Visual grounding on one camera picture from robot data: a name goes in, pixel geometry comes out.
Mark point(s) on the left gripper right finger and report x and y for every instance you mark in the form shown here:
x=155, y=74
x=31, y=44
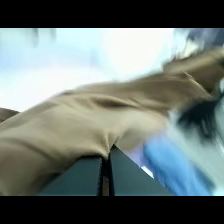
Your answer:
x=133, y=178

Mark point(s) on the black garment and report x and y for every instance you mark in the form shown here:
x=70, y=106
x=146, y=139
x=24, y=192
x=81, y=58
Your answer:
x=201, y=118

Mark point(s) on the khaki T-shirt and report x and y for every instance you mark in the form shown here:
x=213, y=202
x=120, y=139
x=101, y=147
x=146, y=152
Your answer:
x=66, y=133

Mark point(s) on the blue garment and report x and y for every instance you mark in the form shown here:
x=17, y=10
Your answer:
x=175, y=168

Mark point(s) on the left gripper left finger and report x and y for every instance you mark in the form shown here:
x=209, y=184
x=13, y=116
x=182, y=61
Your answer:
x=78, y=178

